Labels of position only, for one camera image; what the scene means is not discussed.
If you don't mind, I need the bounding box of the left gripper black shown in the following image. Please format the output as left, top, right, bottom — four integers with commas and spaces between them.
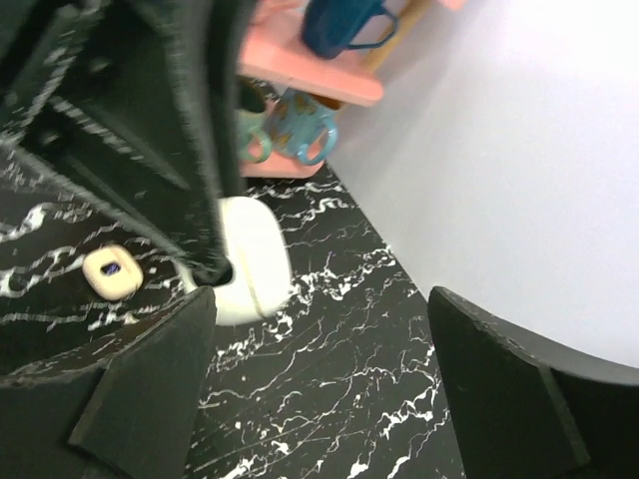
1, 1, 248, 285

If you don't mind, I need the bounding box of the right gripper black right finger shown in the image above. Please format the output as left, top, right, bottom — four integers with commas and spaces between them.
427, 286, 638, 478

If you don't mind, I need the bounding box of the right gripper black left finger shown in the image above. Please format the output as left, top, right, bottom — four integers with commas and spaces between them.
1, 287, 217, 478

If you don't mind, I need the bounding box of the beige earbud charging case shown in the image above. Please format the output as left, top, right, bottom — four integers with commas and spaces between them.
82, 244, 144, 301

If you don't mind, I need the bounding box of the white earbud charging case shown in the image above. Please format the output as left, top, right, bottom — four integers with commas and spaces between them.
179, 195, 294, 326

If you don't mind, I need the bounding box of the pink three tier shelf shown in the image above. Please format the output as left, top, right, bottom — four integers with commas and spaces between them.
234, 0, 468, 180

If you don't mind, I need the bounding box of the teal mug on shelf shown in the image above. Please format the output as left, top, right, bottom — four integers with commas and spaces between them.
236, 109, 273, 164

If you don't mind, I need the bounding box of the dark blue mug on shelf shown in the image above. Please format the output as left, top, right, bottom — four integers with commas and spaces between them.
301, 0, 399, 60

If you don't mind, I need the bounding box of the black marbled table mat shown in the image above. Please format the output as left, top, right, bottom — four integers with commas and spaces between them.
1, 158, 463, 478

